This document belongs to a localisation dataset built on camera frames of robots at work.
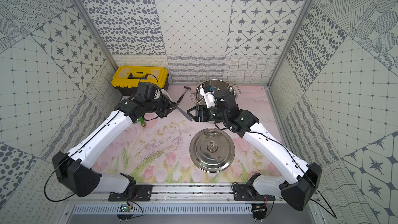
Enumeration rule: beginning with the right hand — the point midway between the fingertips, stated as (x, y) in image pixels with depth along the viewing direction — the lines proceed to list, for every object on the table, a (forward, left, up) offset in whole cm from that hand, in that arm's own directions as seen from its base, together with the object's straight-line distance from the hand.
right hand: (193, 113), depth 68 cm
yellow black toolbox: (+35, +48, -12) cm, 61 cm away
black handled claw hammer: (+44, +10, -28) cm, 53 cm away
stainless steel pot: (+21, 0, -14) cm, 26 cm away
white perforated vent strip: (-33, +12, -31) cm, 46 cm away
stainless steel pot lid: (-5, -9, -29) cm, 31 cm away
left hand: (+9, +8, -1) cm, 12 cm away
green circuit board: (-33, +32, -32) cm, 56 cm away
